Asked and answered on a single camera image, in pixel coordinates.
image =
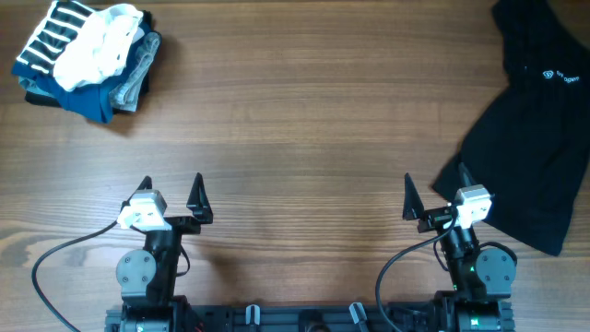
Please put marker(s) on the black polo shirt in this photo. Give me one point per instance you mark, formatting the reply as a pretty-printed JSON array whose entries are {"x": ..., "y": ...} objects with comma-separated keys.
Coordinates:
[{"x": 530, "y": 148}]

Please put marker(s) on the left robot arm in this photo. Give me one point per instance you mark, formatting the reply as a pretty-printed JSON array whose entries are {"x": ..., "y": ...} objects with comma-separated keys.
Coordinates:
[{"x": 147, "y": 276}]

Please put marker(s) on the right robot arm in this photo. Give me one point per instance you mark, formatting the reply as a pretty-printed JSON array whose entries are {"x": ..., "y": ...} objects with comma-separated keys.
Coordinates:
[{"x": 482, "y": 273}]

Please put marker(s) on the black white striped folded garment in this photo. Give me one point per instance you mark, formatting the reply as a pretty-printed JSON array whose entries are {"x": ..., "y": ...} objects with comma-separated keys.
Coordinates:
[{"x": 61, "y": 25}]

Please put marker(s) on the grey folded garment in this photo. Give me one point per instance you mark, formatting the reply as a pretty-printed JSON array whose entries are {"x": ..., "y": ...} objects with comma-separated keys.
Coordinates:
[{"x": 125, "y": 96}]

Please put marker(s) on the navy blue folded garment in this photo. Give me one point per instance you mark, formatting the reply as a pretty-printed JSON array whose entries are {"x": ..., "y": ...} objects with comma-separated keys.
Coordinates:
[{"x": 91, "y": 101}]

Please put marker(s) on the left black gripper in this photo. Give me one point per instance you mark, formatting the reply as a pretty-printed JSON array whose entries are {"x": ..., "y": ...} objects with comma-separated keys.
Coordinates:
[{"x": 200, "y": 205}]

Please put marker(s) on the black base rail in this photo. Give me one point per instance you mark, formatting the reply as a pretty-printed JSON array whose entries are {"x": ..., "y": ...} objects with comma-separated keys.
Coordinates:
[{"x": 304, "y": 318}]

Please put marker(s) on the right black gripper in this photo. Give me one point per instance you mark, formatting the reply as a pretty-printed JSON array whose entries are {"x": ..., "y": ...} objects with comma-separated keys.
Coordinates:
[{"x": 438, "y": 218}]

